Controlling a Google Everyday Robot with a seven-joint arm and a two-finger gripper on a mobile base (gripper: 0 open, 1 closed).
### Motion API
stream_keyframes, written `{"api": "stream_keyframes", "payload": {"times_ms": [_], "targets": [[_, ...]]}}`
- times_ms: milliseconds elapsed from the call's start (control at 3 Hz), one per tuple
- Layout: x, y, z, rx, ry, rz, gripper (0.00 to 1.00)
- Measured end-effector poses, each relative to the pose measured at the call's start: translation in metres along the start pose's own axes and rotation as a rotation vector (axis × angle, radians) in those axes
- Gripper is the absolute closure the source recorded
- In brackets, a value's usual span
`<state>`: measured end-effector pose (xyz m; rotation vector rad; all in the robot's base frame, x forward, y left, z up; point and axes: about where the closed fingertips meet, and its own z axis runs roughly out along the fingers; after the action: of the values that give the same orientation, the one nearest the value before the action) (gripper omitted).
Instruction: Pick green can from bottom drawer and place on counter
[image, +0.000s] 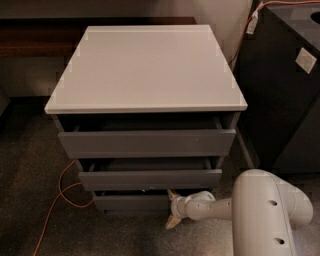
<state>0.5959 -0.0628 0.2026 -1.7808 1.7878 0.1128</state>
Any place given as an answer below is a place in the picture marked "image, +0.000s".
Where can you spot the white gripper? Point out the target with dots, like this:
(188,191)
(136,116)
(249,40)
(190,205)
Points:
(179,207)

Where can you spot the grey bottom drawer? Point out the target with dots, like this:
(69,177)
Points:
(132,201)

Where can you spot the grey drawer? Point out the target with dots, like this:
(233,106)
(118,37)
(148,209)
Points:
(148,173)
(132,201)
(147,143)

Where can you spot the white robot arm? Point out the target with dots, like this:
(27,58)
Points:
(264,211)

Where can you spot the grey middle drawer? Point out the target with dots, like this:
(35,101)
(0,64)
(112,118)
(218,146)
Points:
(148,173)

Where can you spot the grey top drawer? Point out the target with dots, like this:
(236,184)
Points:
(147,143)

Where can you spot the grey drawer cabinet white top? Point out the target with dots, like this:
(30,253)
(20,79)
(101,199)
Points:
(163,77)

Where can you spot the black cabinet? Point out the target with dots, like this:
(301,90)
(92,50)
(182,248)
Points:
(282,120)

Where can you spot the white square label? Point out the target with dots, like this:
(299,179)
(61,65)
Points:
(305,60)

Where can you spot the dark wooden bench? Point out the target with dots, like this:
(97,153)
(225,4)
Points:
(56,37)

